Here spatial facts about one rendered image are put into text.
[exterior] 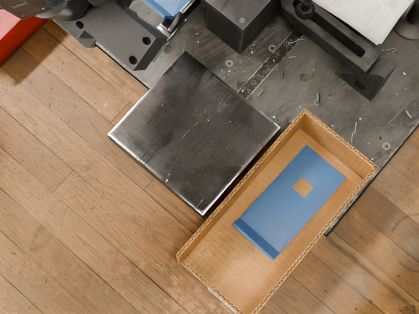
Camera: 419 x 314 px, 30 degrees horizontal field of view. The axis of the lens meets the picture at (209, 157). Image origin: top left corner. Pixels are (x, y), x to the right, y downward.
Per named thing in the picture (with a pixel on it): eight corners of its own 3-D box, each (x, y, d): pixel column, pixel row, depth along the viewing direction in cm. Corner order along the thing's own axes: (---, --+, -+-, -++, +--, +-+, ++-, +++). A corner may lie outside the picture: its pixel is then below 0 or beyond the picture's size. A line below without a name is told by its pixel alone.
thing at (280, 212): (230, 228, 103) (231, 223, 100) (306, 144, 106) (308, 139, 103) (270, 263, 101) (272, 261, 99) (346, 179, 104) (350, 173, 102)
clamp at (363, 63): (272, 26, 111) (278, -6, 101) (287, 9, 111) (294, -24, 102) (355, 91, 108) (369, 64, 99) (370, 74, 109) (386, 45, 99)
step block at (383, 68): (333, 73, 109) (345, 47, 100) (346, 58, 109) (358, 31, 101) (370, 101, 108) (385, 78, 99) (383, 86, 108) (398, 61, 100)
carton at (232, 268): (177, 263, 103) (175, 255, 95) (297, 126, 108) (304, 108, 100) (252, 328, 101) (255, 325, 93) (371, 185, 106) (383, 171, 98)
